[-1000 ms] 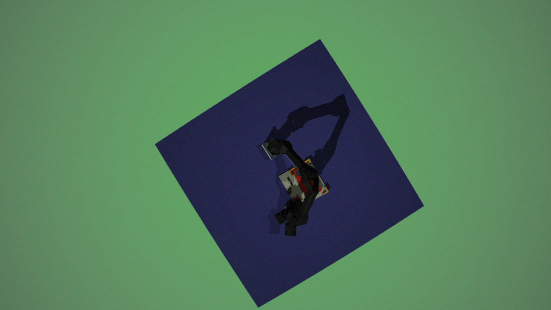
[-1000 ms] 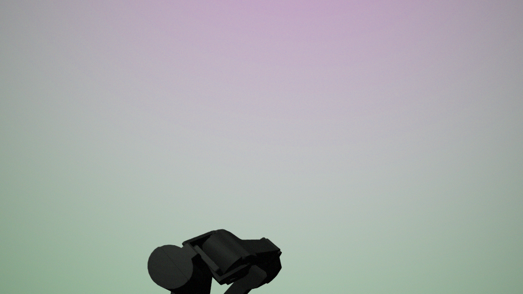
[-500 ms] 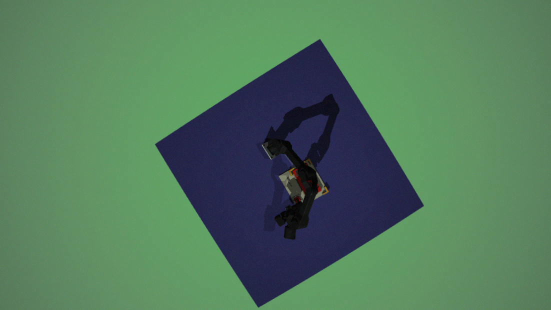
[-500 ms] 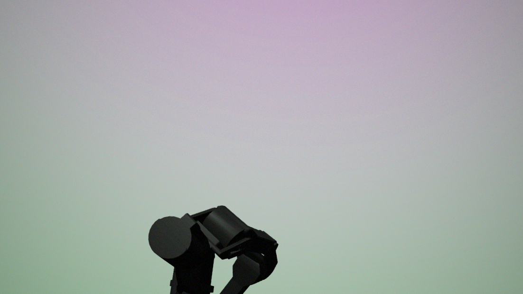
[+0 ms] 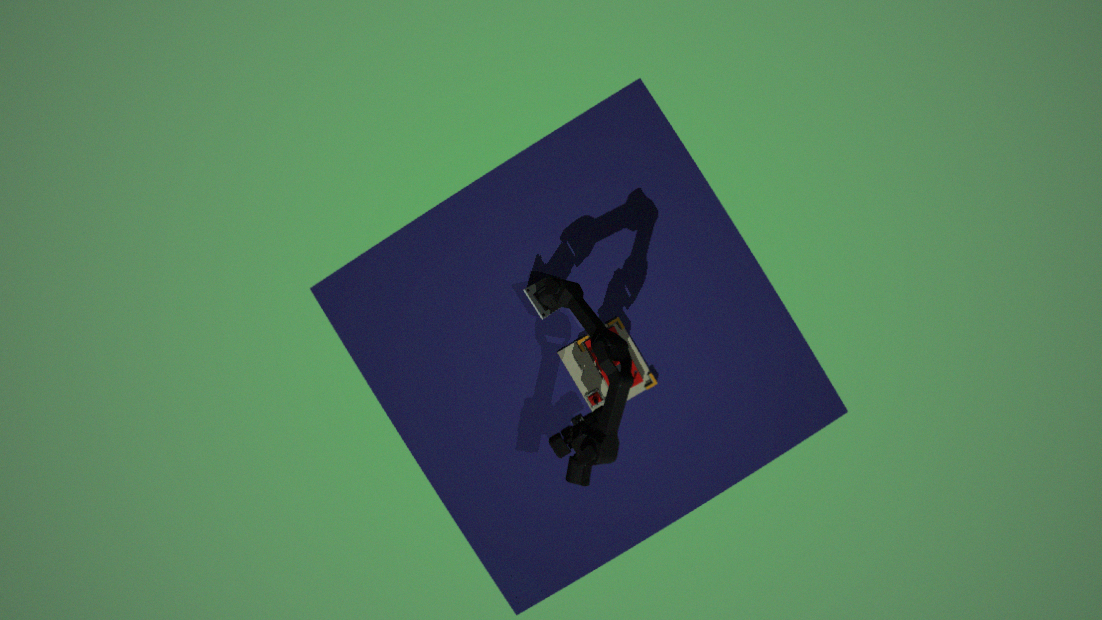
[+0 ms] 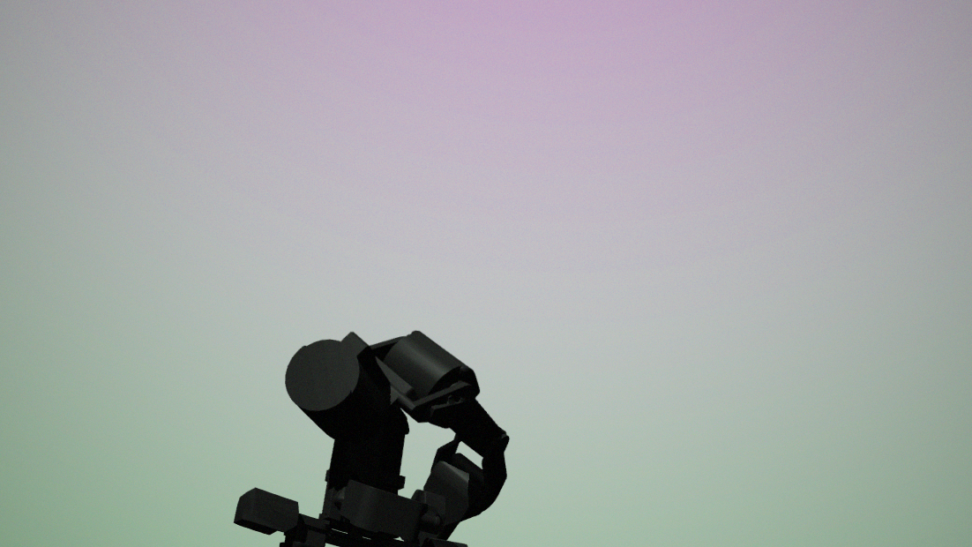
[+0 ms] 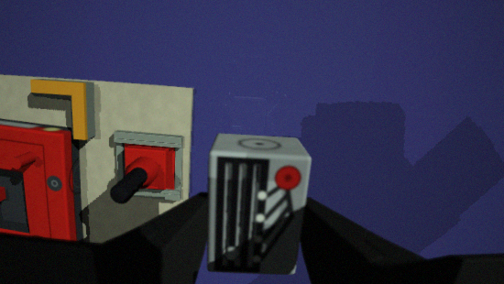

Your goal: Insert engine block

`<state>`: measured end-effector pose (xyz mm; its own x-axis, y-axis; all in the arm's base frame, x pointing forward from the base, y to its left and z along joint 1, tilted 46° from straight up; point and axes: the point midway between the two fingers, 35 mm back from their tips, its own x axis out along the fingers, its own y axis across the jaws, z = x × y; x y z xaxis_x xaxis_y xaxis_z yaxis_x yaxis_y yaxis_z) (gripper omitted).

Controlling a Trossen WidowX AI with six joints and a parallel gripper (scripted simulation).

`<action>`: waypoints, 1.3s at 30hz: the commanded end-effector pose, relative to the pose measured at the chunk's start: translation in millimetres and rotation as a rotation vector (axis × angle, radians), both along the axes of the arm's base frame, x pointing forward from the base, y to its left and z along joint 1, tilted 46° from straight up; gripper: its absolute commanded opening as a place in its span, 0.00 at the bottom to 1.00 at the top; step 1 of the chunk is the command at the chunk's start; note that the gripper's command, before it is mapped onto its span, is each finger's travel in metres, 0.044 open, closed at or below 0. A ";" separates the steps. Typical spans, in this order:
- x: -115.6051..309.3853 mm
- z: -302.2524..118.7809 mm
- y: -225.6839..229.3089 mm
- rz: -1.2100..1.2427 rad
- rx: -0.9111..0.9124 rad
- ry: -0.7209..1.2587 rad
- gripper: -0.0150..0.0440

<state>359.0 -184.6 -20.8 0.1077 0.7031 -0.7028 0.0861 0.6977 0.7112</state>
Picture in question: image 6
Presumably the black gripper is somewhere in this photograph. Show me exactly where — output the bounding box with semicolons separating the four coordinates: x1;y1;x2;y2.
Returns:
234;450;468;547

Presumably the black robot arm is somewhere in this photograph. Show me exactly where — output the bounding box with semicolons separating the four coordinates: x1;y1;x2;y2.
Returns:
285;331;509;543

